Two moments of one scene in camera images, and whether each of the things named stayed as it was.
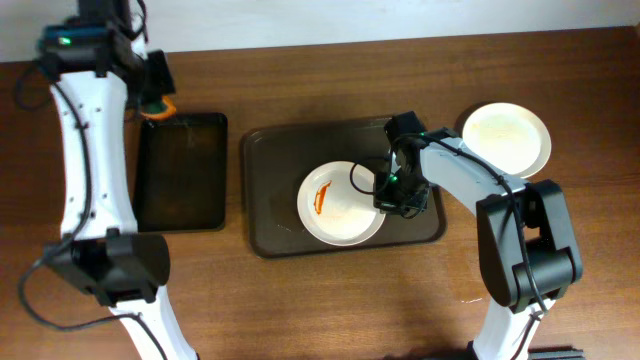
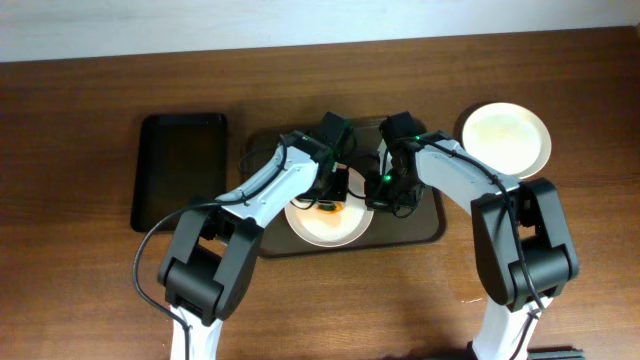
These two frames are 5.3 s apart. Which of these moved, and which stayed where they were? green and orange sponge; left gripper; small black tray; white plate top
Moved: left gripper; green and orange sponge
Stayed: white plate top; small black tray
